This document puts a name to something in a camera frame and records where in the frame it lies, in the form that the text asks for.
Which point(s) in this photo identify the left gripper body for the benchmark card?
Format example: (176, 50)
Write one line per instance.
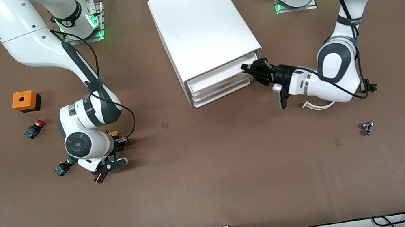
(281, 73)

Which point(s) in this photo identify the yellow push button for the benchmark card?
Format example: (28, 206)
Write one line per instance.
(114, 134)

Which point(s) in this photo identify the white topmost drawer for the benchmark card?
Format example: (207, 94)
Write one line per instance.
(217, 79)

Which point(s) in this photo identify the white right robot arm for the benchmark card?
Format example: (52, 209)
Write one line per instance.
(29, 35)

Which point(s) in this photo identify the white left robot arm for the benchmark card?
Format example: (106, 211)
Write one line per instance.
(336, 66)

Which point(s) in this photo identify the green push button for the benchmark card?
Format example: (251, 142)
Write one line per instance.
(61, 168)

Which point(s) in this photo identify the white middle drawer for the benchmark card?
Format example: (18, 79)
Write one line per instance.
(219, 89)

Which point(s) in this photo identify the white lowest drawer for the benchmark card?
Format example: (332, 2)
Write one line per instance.
(220, 96)

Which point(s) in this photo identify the red push button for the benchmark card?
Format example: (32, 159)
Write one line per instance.
(34, 129)

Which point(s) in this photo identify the white drawer cabinet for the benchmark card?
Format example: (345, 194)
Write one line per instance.
(200, 27)

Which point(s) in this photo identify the orange button box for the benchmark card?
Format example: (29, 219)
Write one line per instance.
(21, 99)

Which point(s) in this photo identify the dark maroon capacitor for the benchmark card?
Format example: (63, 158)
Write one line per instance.
(99, 179)

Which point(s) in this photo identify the white curved plastic piece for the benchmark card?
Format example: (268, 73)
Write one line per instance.
(318, 106)

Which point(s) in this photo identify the brown tape patch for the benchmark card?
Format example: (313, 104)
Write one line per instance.
(164, 125)
(338, 142)

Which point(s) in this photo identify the small black sensor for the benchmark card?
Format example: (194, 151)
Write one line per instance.
(370, 87)

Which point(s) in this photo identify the small blue potentiometer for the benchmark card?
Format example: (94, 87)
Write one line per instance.
(367, 128)

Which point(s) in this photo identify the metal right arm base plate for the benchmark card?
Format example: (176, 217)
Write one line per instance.
(97, 26)

